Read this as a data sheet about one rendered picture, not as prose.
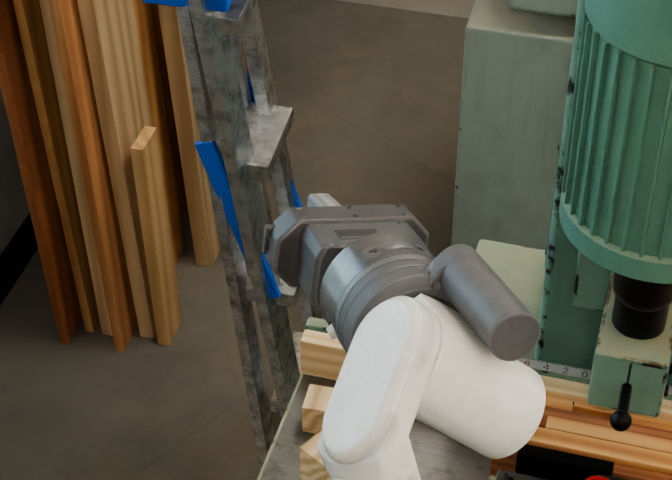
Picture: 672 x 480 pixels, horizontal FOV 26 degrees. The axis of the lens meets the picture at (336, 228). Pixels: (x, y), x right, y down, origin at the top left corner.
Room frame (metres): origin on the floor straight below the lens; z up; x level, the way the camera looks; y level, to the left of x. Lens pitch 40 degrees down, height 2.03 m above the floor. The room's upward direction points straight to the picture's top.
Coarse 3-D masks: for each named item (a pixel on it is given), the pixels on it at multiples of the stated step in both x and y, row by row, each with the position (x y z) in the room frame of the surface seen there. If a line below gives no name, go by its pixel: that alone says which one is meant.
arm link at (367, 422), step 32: (384, 320) 0.66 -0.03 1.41; (416, 320) 0.64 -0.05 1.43; (352, 352) 0.65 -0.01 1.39; (384, 352) 0.63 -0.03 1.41; (416, 352) 0.62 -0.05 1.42; (352, 384) 0.63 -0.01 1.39; (384, 384) 0.61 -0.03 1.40; (416, 384) 0.61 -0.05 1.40; (352, 416) 0.61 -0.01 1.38; (384, 416) 0.59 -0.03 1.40; (320, 448) 0.61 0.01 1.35; (352, 448) 0.58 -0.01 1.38; (384, 448) 0.58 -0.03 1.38
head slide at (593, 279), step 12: (588, 264) 1.11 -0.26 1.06; (576, 276) 1.12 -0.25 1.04; (588, 276) 1.11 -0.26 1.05; (600, 276) 1.11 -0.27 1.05; (576, 288) 1.12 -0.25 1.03; (588, 288) 1.11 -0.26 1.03; (600, 288) 1.11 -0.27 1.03; (576, 300) 1.12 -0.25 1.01; (588, 300) 1.11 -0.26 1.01; (600, 300) 1.11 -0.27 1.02
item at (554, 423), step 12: (552, 420) 1.00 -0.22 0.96; (564, 420) 1.00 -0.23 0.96; (576, 432) 0.98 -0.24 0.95; (588, 432) 0.98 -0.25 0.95; (600, 432) 0.98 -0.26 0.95; (612, 432) 0.98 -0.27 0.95; (624, 432) 0.98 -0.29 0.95; (636, 444) 0.97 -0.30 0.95; (648, 444) 0.97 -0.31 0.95; (660, 444) 0.97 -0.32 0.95
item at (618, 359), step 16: (608, 288) 1.07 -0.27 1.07; (608, 304) 1.05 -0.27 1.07; (608, 320) 1.02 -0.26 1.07; (608, 336) 1.00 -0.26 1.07; (624, 336) 1.00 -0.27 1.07; (608, 352) 0.98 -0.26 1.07; (624, 352) 0.98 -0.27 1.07; (640, 352) 0.98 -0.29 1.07; (656, 352) 0.98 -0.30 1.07; (592, 368) 0.98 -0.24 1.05; (608, 368) 0.97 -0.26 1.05; (624, 368) 0.97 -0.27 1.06; (640, 368) 0.97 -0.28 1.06; (656, 368) 0.96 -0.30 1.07; (592, 384) 0.98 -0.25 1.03; (608, 384) 0.97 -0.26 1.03; (640, 384) 0.97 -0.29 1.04; (656, 384) 0.96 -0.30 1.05; (592, 400) 0.98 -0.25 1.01; (608, 400) 0.97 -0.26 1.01; (640, 400) 0.96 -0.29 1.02; (656, 400) 0.96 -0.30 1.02; (656, 416) 0.96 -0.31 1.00
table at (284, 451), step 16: (304, 384) 1.10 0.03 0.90; (320, 384) 1.10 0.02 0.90; (288, 416) 1.06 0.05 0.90; (288, 432) 1.03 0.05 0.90; (304, 432) 1.03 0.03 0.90; (416, 432) 1.03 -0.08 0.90; (432, 432) 1.03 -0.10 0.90; (272, 448) 1.01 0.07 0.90; (288, 448) 1.01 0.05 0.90; (416, 448) 1.01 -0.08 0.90; (432, 448) 1.01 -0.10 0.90; (448, 448) 1.01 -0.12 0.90; (464, 448) 1.01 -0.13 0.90; (272, 464) 0.99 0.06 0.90; (288, 464) 0.99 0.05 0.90; (432, 464) 0.99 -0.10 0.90; (448, 464) 0.99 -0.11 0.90; (464, 464) 0.99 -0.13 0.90; (480, 464) 0.99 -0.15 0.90
